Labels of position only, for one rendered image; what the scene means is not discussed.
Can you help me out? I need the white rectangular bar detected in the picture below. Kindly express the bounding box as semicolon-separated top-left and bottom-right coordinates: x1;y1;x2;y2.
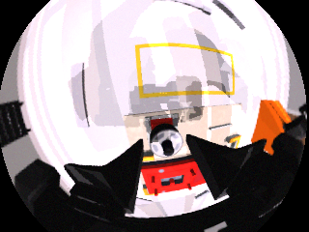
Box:
212;0;247;31

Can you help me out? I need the yellow rectangular outline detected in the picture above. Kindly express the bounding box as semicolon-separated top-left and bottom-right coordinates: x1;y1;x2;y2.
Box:
135;43;235;98

